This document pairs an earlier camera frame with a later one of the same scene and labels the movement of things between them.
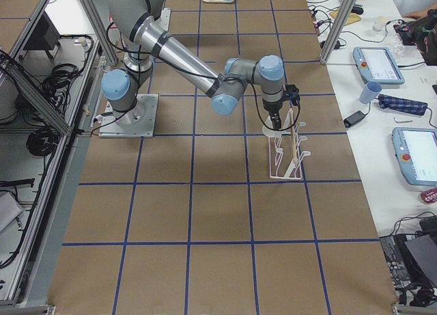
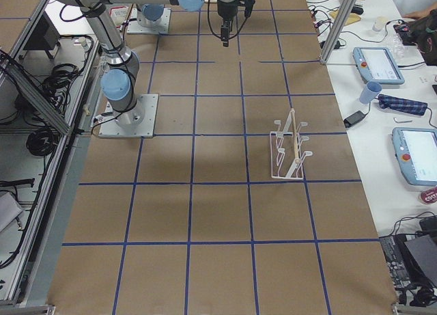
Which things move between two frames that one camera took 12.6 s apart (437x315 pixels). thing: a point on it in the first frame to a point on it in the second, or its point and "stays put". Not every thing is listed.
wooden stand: [352, 18] stays put
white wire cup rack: [285, 156] stays put
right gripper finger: [273, 119] to [224, 29]
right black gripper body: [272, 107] to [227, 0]
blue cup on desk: [371, 89] stays put
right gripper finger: [278, 121] to [227, 31]
